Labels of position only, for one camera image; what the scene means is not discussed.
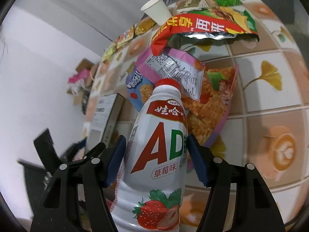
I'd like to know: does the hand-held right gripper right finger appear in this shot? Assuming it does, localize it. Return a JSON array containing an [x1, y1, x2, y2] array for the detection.
[[187, 133, 283, 232]]

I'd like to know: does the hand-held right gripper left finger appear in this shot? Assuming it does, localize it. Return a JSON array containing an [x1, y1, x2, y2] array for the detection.
[[30, 135, 127, 232]]

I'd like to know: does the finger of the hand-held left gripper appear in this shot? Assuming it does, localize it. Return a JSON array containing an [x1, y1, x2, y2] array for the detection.
[[33, 128, 87, 166]]

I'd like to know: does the white strawberry drink bottle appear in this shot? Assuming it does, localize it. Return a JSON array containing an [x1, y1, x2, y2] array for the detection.
[[110, 78, 190, 232]]

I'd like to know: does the dark furniture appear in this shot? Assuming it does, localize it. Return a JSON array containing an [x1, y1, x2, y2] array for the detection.
[[18, 158, 52, 223]]

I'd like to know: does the cardboard box with white label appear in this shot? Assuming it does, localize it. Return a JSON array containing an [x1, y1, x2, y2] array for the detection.
[[83, 93, 125, 148]]

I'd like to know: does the pink snack bag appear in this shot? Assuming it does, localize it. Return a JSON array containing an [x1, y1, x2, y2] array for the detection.
[[135, 48, 239, 148]]

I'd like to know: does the pink plastic bag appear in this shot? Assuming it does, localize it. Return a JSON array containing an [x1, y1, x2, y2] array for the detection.
[[68, 69, 91, 84]]

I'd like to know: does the blue snack bag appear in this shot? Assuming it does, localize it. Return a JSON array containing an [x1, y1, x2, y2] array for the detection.
[[126, 70, 155, 113]]

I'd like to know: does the tile patterned tablecloth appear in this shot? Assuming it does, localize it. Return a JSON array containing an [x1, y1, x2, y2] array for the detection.
[[84, 0, 307, 225]]

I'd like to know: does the brown cardboard box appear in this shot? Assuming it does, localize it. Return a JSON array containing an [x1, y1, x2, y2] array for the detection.
[[66, 58, 97, 95]]

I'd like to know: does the yellow snack packet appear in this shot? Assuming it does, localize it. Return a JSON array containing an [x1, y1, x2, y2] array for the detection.
[[101, 42, 119, 63]]

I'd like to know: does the cream orange snack packet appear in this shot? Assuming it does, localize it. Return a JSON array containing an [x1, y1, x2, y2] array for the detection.
[[117, 29, 134, 46]]

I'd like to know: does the red chip bag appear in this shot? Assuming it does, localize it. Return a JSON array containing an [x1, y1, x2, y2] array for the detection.
[[152, 0, 260, 56]]

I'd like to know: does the gold corn snack packet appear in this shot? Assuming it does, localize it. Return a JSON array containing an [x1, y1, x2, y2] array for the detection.
[[134, 19, 157, 37]]

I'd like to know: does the white paper cup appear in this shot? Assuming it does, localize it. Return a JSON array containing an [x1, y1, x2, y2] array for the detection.
[[141, 0, 172, 26]]

